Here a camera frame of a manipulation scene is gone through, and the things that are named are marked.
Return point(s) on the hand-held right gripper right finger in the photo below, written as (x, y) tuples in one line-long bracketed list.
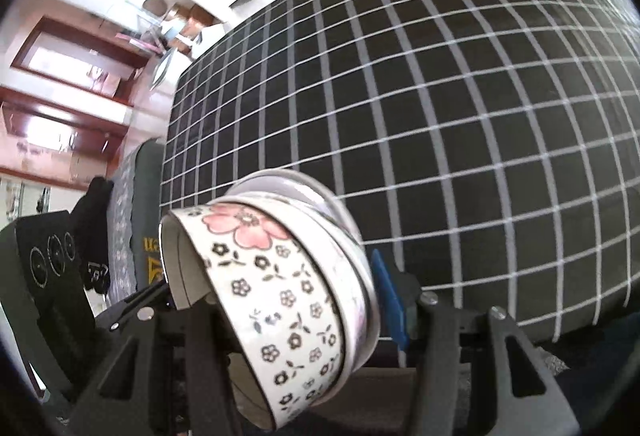
[(391, 308)]

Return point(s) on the grey patterned chair cushion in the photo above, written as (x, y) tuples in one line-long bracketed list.
[(145, 196)]

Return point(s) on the dark wooden door frame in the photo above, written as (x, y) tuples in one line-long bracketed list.
[(125, 50)]

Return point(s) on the round brown wall decor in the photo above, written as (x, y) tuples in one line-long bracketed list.
[(154, 6)]

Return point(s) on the dark wooden door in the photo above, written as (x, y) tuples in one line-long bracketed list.
[(55, 130)]

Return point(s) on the black checkered tablecloth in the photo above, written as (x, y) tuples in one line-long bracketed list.
[(450, 115)]

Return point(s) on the flower patterned bowl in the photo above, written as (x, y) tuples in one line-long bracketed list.
[(280, 296)]

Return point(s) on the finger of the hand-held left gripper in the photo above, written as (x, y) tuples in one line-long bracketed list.
[(135, 301)]

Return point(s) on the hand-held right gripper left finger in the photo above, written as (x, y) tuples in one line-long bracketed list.
[(195, 346)]

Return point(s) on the black cloth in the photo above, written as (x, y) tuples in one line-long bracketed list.
[(95, 221)]

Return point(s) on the plain cream bowl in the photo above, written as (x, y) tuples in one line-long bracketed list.
[(359, 296)]

